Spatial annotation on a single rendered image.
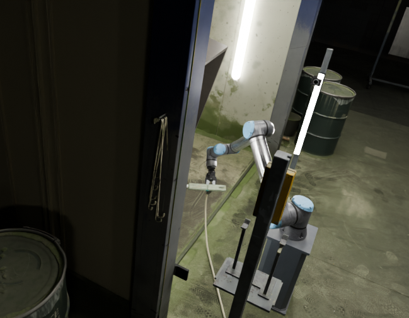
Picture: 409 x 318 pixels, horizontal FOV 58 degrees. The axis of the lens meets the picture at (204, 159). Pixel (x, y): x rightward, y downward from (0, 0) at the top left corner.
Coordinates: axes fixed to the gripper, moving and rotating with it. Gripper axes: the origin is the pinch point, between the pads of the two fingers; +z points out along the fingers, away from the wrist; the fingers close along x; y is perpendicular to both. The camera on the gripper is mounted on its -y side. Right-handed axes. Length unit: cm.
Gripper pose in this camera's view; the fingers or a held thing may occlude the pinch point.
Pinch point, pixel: (210, 189)
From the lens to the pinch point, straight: 308.2
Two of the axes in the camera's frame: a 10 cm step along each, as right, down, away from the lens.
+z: -0.5, 9.5, -3.0
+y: -1.5, 2.9, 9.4
